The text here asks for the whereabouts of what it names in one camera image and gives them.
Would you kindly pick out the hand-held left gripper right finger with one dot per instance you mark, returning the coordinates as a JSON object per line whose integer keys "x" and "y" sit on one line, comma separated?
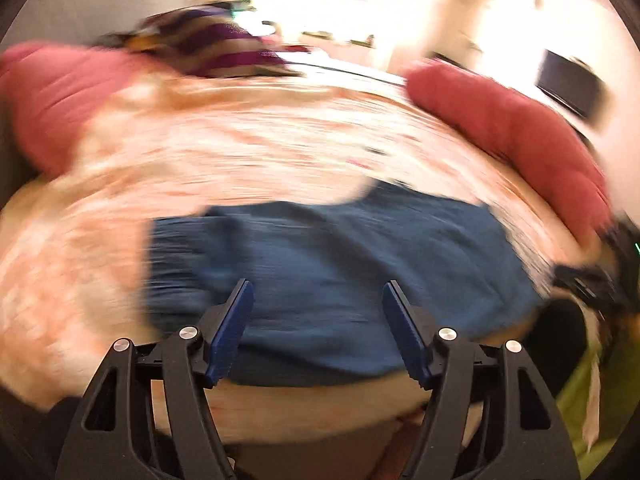
{"x": 405, "y": 332}

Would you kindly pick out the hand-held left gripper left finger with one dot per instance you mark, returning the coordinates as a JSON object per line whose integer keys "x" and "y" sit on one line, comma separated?
{"x": 232, "y": 330}

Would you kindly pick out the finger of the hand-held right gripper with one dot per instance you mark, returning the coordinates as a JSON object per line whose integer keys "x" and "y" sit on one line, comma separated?
{"x": 582, "y": 280}

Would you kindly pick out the blue denim pants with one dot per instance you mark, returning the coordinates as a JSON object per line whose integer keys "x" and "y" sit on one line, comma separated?
{"x": 325, "y": 270}

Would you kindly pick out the green cloth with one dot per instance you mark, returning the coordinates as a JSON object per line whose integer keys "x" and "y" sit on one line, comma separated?
{"x": 615, "y": 400}

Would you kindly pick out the red rolled duvet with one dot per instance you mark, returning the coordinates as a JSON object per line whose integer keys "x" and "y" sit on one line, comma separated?
{"x": 510, "y": 125}

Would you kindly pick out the black television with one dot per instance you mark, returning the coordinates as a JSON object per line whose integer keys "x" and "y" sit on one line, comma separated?
{"x": 567, "y": 80}

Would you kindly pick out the orange white patterned blanket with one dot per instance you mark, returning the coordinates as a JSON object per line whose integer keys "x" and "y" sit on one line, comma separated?
{"x": 225, "y": 150}

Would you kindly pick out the pink quilted pillow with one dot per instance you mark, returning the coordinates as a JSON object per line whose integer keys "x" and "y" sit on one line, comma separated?
{"x": 55, "y": 95}

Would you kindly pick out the purple striped pillow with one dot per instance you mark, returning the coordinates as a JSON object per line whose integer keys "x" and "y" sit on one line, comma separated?
{"x": 210, "y": 35}

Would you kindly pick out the grey quilted headboard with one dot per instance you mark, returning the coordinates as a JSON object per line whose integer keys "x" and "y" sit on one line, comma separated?
{"x": 75, "y": 5}

